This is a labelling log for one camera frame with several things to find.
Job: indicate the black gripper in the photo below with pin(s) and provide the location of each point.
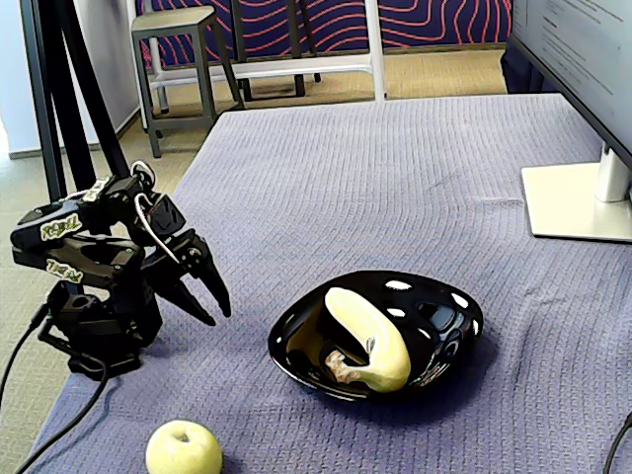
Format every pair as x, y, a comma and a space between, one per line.
189, 255

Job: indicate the yellow banana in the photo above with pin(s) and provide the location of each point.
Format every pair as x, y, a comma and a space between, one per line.
365, 326

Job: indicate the black lattice robot base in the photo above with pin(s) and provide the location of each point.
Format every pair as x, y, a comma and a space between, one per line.
89, 326

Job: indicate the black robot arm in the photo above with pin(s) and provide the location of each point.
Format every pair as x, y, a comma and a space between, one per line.
89, 252

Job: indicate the glossy black plate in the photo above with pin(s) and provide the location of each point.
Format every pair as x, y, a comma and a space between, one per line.
444, 321

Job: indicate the green apple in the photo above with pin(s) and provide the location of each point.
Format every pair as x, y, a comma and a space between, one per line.
182, 449

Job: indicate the blue-grey woven table cloth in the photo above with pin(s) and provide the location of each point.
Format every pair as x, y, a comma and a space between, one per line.
395, 173

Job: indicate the grey metal stool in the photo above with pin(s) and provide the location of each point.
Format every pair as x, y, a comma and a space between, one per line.
168, 20

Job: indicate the purple panel with red lines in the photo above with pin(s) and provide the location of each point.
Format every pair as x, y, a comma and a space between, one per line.
444, 24

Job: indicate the silver monitor stand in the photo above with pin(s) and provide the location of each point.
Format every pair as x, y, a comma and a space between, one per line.
563, 202

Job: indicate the computer monitor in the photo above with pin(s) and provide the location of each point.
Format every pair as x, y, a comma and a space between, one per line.
582, 39

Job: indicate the black camera stand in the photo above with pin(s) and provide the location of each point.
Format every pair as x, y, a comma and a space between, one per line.
49, 123

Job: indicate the black chair frame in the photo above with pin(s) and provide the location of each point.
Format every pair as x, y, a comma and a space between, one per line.
295, 49

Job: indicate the white table frame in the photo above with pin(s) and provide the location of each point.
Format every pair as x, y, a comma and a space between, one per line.
375, 49

